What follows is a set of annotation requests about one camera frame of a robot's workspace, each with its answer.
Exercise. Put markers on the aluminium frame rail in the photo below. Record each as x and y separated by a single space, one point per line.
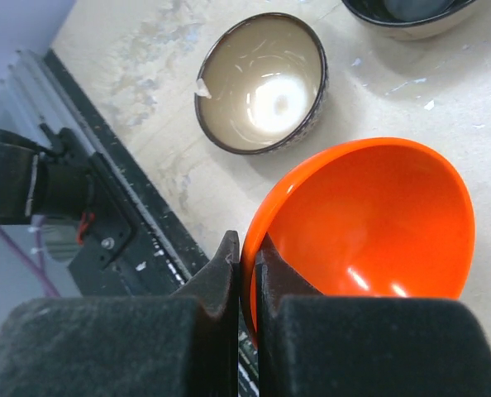
32 95

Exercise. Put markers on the black table edge rail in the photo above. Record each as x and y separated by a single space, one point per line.
162 256

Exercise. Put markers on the beige bowl with dark rim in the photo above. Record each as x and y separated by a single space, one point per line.
263 84

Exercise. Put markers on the orange bowl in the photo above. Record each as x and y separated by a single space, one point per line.
381 217

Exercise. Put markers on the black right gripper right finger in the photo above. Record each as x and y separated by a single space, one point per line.
310 344

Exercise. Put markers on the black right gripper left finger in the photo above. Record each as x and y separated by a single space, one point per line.
184 344

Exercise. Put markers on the black glossy bowl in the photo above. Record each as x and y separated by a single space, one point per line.
410 20

